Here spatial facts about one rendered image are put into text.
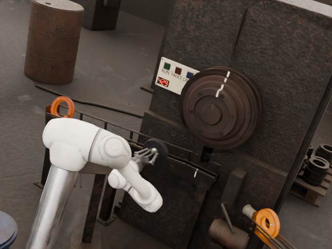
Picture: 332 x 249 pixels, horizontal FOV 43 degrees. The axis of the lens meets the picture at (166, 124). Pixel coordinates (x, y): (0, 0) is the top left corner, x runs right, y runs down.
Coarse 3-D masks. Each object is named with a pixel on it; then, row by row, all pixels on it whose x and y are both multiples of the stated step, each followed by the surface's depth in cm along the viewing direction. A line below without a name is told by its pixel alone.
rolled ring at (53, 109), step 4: (60, 96) 298; (64, 96) 297; (56, 100) 299; (60, 100) 298; (64, 100) 297; (68, 100) 296; (52, 104) 300; (56, 104) 300; (68, 104) 295; (72, 104) 295; (52, 108) 300; (56, 108) 302; (72, 108) 294; (52, 112) 300; (56, 112) 301; (68, 112) 295; (72, 112) 295; (64, 116) 296; (68, 116) 294; (72, 116) 297
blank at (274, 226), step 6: (264, 210) 223; (270, 210) 221; (258, 216) 227; (264, 216) 223; (270, 216) 219; (276, 216) 218; (258, 222) 227; (264, 222) 226; (270, 222) 219; (276, 222) 216; (264, 228) 224; (270, 228) 219; (276, 228) 216; (270, 234) 219; (276, 234) 218
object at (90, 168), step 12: (84, 168) 247; (96, 168) 249; (108, 168) 251; (96, 180) 255; (96, 192) 259; (96, 204) 263; (96, 216) 267; (72, 228) 285; (84, 228) 271; (72, 240) 275; (84, 240) 275; (96, 240) 280
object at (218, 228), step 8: (216, 224) 242; (224, 224) 243; (208, 232) 244; (216, 232) 240; (224, 232) 239; (240, 232) 239; (216, 240) 242; (224, 240) 239; (232, 240) 237; (240, 240) 236; (248, 240) 239; (208, 248) 247; (216, 248) 244; (224, 248) 252; (232, 248) 239; (240, 248) 236
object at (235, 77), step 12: (204, 72) 234; (216, 72) 231; (240, 84) 226; (180, 96) 245; (252, 96) 225; (180, 108) 247; (252, 108) 227; (252, 120) 229; (192, 132) 248; (204, 144) 247; (228, 144) 239; (240, 144) 236
